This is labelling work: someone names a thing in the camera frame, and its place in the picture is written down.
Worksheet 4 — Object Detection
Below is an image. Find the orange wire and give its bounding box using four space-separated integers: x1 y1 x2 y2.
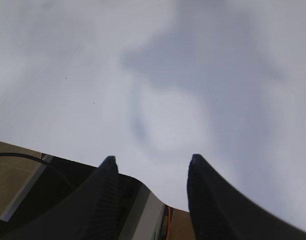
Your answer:
166 206 172 240

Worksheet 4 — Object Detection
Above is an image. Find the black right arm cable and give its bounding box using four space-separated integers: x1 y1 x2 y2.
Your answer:
0 152 73 191

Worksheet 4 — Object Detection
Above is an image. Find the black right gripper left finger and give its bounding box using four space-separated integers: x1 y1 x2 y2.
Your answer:
0 156 119 240

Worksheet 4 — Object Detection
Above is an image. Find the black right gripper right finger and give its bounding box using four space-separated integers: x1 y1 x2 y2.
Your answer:
187 154 306 240

